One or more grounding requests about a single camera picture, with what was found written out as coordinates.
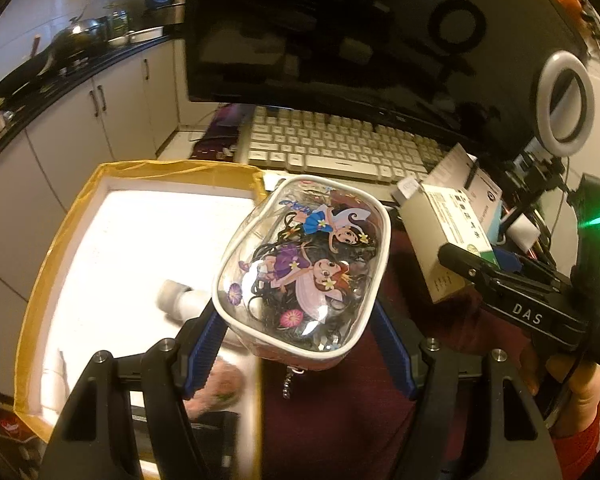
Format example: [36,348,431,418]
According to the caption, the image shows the white mechanical keyboard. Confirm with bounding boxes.
[245,106,448,186]

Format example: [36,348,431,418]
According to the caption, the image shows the dark purple patterned cloth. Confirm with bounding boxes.
[192,102,256,162]

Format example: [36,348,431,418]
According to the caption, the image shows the black kitchen counter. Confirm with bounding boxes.
[0,27,173,171]

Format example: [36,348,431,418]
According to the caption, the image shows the ring light with black stand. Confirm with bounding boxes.
[502,50,596,221]

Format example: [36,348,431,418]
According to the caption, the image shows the person's right forearm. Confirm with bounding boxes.
[550,400,600,480]

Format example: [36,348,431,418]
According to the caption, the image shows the white green-striped box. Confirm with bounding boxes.
[422,142,503,241]

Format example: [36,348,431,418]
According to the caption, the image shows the white and green medicine box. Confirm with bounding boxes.
[399,182,501,305]

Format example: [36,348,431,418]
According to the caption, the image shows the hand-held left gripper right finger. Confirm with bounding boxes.
[370,305,563,480]

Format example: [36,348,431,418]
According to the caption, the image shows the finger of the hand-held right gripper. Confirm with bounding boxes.
[492,247,523,271]
[437,242,503,286]

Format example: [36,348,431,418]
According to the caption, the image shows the black wok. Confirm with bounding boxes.
[0,35,61,98]

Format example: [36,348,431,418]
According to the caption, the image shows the small white box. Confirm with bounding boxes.
[392,176,423,206]

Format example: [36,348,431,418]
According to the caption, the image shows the person's right hand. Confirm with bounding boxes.
[520,345,600,438]

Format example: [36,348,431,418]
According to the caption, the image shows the small glass jar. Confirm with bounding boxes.
[102,7,131,43]

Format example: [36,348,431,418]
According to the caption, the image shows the pink fluffy item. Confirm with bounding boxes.
[185,357,243,418]

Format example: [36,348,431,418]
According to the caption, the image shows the white squeeze tube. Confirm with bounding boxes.
[159,280,216,323]

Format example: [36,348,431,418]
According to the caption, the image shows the steel pot with lid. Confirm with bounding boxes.
[50,15,108,58]

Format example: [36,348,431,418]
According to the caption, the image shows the maroon cloth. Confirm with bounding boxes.
[260,220,486,480]

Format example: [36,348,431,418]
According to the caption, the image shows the white kitchen cabinets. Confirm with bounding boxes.
[0,37,188,311]

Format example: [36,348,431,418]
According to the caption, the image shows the yellow-taped white foam box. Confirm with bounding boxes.
[12,160,267,480]

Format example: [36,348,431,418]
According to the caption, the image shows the clear cartoon print pouch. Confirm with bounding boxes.
[211,175,392,401]

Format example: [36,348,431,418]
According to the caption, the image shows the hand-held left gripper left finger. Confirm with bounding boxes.
[45,305,231,480]

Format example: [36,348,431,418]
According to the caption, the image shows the white foam block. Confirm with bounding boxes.
[505,210,541,248]

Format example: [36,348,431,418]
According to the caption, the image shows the black computer monitor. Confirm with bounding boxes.
[184,0,593,161]

